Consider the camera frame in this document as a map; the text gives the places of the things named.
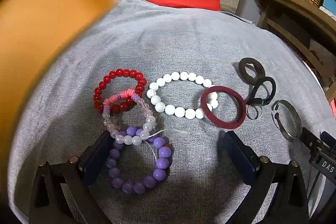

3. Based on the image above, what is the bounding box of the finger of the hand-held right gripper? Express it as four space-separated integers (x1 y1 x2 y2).
300 127 324 155

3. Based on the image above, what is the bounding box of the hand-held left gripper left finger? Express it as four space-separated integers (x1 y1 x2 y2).
29 131 116 224

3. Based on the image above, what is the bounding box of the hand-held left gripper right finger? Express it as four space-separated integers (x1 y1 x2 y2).
223 131 310 224

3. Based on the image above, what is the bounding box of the metal cuff bracelet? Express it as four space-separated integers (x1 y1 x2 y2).
271 99 303 141

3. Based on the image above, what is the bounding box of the maroon thread bangle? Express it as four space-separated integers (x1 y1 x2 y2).
200 85 247 130

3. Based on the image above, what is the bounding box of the black hair tie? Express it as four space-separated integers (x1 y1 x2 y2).
245 76 277 107

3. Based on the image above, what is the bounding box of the pink and clear bead bracelet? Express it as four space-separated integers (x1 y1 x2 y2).
103 90 155 146

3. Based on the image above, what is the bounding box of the purple bead bracelet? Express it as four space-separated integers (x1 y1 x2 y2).
106 126 172 194

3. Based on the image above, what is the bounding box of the white bead bracelet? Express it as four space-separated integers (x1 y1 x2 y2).
146 71 219 119

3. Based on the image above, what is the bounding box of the orange cardboard box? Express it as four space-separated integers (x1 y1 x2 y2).
0 0 118 156

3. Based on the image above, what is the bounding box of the grey blanket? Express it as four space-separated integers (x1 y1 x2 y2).
8 0 336 224

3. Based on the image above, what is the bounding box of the wooden side table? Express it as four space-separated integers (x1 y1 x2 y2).
247 0 336 104

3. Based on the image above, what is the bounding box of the small metal ring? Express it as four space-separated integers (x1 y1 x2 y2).
247 105 263 120

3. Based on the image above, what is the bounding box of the red bead bracelet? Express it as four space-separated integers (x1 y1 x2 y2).
93 68 147 113

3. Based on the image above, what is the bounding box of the brown hair tie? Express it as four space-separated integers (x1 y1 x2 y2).
238 57 266 85

